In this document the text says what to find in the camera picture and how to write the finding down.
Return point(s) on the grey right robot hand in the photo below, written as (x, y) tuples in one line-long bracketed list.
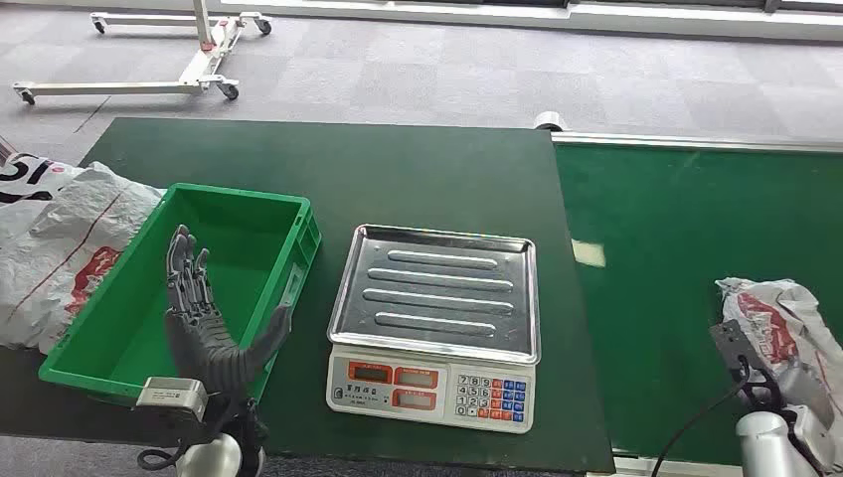
[(807, 398)]

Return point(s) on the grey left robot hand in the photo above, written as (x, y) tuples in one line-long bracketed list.
[(197, 342)]

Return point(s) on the grey red-printed plastic mailer package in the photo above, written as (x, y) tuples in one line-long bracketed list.
[(787, 309)]

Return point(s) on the silver conveyor roller end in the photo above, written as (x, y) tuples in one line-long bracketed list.
[(550, 121)]

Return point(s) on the green plastic crate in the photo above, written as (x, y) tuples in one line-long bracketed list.
[(250, 230)]

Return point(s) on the large white red-printed sack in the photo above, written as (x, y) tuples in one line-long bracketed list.
[(59, 250)]

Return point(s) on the white scale with steel tray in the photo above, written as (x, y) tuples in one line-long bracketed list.
[(438, 296)]

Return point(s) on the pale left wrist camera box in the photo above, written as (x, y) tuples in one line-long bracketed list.
[(172, 394)]

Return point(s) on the white wheeled metal frame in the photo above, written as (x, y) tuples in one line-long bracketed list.
[(204, 62)]

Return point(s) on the white wall ledge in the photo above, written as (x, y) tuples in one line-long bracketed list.
[(593, 18)]

